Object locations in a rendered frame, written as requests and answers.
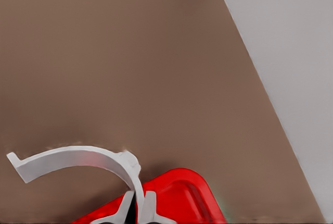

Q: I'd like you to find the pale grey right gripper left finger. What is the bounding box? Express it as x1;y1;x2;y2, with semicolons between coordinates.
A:
89;190;135;224

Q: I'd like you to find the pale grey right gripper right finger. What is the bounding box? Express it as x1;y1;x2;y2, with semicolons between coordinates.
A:
141;191;178;224

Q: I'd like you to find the white drainage pipe clamp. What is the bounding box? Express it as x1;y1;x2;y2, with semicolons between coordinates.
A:
6;145;147;222

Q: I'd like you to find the red plate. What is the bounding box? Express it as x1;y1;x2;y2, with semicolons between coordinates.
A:
70;167;226;224

